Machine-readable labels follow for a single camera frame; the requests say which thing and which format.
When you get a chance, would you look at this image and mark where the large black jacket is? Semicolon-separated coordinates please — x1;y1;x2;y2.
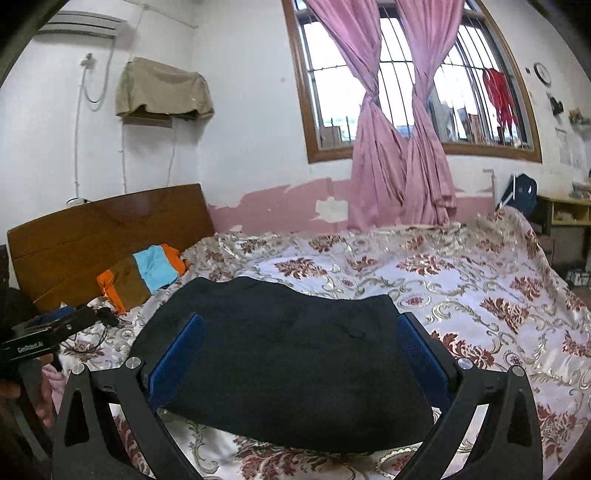
131;277;434;454

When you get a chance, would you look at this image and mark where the person left hand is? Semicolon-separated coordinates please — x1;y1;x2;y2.
1;371;53;428

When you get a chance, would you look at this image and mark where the brown wooden headboard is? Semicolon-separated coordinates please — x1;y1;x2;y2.
7;184;215;313

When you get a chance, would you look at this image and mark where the orange blue brown pillow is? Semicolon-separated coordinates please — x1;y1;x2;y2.
96;244;187;314

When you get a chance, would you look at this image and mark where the floral bed cover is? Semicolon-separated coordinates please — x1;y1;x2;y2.
58;208;590;479

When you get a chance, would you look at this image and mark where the yellow wooden shelf desk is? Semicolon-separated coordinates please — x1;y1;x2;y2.
532;194;590;272

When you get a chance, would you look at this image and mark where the dark blue backpack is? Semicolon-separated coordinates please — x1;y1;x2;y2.
497;174;538;217

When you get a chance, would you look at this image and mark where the right pink curtain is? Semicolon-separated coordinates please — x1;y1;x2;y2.
398;0;464;225

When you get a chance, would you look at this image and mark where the pink curtain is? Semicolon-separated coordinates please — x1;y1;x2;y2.
307;0;406;230
398;0;464;225

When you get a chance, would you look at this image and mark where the beige cloth covered shelf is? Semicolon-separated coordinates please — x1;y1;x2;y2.
114;57;214;120

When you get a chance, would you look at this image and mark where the left pink curtain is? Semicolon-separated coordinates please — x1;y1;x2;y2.
307;0;406;230

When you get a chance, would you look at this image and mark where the white air conditioner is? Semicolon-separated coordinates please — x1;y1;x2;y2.
39;10;127;39

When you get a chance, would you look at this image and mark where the red hanging garment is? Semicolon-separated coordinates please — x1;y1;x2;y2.
482;68;518;145

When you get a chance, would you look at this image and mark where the white wall cable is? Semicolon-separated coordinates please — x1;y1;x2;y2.
66;38;116;206

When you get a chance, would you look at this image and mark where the round wall clock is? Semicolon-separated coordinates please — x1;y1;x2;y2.
533;62;552;87

